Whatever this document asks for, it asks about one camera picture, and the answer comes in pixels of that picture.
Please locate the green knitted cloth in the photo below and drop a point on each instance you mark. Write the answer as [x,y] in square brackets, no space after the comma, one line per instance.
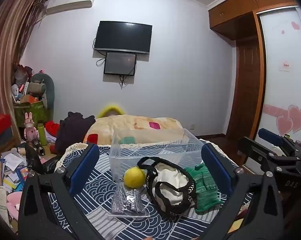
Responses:
[205,190]

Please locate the white air conditioner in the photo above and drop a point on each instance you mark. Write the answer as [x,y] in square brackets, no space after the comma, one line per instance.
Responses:
[70,3]

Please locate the green storage box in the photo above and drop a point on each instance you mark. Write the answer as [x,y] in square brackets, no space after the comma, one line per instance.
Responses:
[33,112]

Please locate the clear plastic storage bin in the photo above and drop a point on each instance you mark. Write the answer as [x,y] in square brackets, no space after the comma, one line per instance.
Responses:
[130,152]

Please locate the wall outlet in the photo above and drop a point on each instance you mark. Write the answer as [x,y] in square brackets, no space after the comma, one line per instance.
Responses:
[193,126]

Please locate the wooden wardrobe with heart door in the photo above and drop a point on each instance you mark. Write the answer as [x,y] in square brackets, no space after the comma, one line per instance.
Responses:
[283,42]

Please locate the red box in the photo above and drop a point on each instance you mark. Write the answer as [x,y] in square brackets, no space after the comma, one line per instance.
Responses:
[0,125]

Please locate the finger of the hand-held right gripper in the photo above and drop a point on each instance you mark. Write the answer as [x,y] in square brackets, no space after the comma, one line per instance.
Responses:
[255,153]
[270,135]

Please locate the green bottle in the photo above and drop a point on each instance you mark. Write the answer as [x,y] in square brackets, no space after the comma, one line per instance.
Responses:
[42,135]

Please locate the small wall monitor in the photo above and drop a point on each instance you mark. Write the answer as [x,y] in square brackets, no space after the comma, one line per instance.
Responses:
[120,63]

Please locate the silver glitter pouch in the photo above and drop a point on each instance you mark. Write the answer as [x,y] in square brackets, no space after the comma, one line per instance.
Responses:
[128,202]

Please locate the pile of papers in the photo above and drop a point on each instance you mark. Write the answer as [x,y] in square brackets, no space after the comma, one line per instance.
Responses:
[8,170]

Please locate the yellow plush ball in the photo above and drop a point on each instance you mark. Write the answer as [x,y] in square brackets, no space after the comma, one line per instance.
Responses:
[134,177]

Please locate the brown wooden door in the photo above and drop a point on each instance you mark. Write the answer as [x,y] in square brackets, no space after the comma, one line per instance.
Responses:
[245,90]

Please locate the white paper label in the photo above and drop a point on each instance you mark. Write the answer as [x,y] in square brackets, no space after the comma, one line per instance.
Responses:
[285,65]

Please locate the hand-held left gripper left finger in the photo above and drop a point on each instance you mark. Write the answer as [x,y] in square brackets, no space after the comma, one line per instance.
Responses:
[84,165]

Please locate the black plastic bag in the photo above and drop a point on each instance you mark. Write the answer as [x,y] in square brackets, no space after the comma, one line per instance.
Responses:
[34,160]

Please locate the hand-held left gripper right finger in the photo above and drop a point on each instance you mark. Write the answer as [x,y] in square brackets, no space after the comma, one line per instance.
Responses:
[216,167]

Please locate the black wall television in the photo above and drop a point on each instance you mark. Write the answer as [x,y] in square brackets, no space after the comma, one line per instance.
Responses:
[123,37]

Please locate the pink rabbit figure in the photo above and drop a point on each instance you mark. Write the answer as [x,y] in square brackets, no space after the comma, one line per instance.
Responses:
[30,128]

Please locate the grey plush toy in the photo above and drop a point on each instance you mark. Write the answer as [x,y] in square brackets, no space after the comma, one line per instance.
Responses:
[40,87]

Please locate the beige patchwork blanket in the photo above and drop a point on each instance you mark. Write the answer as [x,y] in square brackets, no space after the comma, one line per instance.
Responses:
[130,127]

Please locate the red plush toy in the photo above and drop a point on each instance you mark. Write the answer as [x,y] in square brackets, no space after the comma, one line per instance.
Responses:
[51,128]

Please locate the black flashlight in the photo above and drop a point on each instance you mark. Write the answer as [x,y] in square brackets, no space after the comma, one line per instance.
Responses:
[38,147]

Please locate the pink plush cushion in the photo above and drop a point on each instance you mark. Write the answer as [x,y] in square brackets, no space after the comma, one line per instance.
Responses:
[13,205]

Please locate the blue patterned blanket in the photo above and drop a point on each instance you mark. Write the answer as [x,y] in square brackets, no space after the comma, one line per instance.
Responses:
[120,225]

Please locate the dark purple clothing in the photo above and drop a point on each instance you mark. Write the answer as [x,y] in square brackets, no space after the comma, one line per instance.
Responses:
[70,132]

